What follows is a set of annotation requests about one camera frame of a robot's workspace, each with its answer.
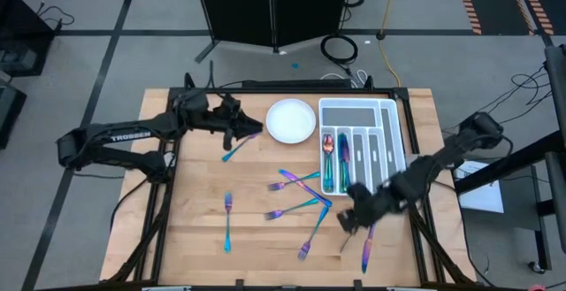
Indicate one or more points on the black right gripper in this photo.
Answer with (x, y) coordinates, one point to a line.
(376, 202)

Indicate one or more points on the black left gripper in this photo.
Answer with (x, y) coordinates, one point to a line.
(225, 114)

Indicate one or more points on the iridescent rainbow fork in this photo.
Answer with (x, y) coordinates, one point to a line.
(304, 250)
(275, 186)
(272, 215)
(228, 200)
(226, 157)

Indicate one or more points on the iridescent rainbow knife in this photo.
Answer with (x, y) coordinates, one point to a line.
(344, 143)
(292, 177)
(343, 158)
(366, 251)
(344, 176)

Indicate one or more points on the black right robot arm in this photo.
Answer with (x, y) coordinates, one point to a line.
(464, 140)

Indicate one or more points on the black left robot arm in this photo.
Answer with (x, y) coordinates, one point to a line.
(128, 136)

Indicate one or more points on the white round plate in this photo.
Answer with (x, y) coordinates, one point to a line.
(287, 118)

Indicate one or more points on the black power strip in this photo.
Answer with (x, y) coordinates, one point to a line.
(296, 83)

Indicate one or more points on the white cutlery tray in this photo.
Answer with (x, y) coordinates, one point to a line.
(393, 123)

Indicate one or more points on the black folding room divider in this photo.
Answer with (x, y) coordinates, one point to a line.
(239, 8)

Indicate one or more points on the white paper sheet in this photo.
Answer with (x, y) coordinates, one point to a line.
(482, 193)

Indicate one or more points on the black metal stand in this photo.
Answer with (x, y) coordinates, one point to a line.
(555, 105)

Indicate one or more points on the black box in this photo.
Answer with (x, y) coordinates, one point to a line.
(11, 114)

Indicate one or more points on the black cabinet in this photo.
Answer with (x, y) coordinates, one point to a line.
(17, 25)

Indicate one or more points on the white table-level camera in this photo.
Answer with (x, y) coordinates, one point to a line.
(288, 288)

